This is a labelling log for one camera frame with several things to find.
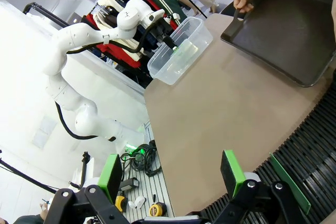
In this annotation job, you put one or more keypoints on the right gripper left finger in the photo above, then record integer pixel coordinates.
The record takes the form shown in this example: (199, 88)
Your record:
(105, 182)

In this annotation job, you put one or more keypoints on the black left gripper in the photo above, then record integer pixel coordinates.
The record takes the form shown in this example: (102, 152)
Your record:
(160, 31)

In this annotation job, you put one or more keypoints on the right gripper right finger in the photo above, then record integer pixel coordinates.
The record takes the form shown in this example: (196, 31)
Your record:
(233, 176)

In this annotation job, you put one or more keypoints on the green PCB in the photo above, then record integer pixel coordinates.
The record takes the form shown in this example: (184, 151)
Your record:
(187, 48)

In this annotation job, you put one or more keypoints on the black plastic tray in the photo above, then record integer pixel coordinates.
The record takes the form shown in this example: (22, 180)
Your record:
(283, 37)

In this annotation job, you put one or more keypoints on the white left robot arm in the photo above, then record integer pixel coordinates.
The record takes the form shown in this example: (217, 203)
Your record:
(78, 32)

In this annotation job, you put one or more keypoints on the person's left hand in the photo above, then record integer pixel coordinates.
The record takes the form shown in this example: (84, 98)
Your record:
(334, 20)

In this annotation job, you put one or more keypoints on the black power adapter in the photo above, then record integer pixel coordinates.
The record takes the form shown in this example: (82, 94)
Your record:
(130, 183)

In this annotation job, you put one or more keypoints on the clear plastic bin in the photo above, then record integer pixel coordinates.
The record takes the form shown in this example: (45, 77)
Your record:
(168, 74)

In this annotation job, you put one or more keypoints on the small white object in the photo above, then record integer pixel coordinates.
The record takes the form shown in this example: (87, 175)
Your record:
(137, 202)

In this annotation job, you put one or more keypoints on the black marker pen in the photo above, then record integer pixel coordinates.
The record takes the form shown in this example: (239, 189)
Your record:
(154, 199)

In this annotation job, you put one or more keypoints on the red dress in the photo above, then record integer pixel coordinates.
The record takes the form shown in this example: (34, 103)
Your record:
(115, 51)

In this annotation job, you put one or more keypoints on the black slotted PCB rack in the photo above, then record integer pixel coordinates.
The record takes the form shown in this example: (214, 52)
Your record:
(309, 142)

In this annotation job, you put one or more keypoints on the black clothes rack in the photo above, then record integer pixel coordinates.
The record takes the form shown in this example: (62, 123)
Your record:
(44, 14)

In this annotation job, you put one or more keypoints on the aluminium slotted base plate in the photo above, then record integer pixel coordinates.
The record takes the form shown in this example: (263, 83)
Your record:
(147, 187)

